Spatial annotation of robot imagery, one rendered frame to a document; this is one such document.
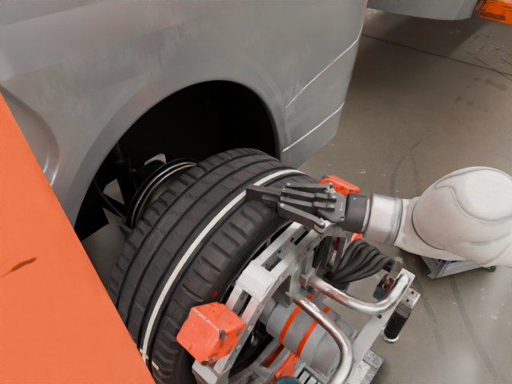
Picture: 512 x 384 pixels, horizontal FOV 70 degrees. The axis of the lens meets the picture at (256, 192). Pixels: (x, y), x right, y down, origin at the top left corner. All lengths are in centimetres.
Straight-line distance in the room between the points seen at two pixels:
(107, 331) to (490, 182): 48
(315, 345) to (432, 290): 138
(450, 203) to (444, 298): 168
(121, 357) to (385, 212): 57
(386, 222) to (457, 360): 142
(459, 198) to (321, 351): 50
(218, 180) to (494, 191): 51
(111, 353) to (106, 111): 62
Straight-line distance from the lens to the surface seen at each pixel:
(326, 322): 80
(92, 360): 19
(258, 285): 71
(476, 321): 221
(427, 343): 204
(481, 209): 53
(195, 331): 68
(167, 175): 110
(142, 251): 80
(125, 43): 75
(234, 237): 71
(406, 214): 70
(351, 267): 87
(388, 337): 110
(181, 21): 83
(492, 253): 59
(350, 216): 70
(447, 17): 328
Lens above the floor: 172
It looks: 44 degrees down
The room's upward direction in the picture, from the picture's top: straight up
